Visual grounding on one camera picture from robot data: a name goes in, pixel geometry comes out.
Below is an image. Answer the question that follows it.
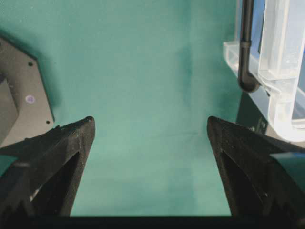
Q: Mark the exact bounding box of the clear plastic storage case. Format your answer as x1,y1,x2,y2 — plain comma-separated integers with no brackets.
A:
223,0,305,142

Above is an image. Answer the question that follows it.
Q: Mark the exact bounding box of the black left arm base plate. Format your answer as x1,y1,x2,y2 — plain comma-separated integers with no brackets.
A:
0,37,54,147

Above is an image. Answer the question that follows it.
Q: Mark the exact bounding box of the blue cloth liner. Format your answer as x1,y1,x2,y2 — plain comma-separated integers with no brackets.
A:
251,0,265,58

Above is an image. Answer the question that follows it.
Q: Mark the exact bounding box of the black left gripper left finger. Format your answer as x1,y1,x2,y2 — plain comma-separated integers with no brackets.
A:
0,116,95,217

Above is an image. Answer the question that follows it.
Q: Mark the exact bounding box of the black case handle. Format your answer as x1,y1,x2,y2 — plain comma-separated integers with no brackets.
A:
237,0,265,93

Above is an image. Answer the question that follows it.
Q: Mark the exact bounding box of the black camera box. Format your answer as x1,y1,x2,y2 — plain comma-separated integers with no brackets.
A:
235,92,305,151

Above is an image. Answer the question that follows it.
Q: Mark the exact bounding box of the green table cloth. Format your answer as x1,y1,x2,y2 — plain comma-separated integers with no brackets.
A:
0,0,242,216

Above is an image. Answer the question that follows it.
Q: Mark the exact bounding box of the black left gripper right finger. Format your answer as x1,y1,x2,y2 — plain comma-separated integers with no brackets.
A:
207,116,305,217

